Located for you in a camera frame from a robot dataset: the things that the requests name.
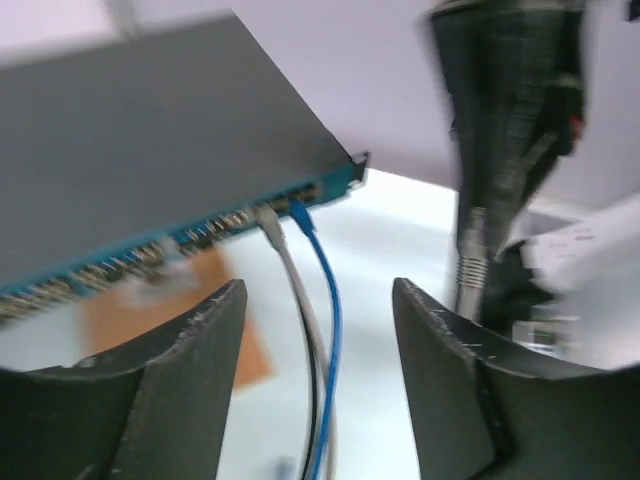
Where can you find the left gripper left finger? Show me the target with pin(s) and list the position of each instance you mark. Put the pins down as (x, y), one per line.
(152, 408)

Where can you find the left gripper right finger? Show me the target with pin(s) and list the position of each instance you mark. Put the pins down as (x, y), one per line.
(485, 407)

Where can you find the black blue network switch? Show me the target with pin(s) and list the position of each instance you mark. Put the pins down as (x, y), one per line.
(118, 156)

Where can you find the wooden board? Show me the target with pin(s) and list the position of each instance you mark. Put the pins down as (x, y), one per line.
(112, 317)

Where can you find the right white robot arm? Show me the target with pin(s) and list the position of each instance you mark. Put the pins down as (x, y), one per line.
(521, 285)

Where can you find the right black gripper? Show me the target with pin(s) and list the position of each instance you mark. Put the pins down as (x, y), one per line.
(512, 70)

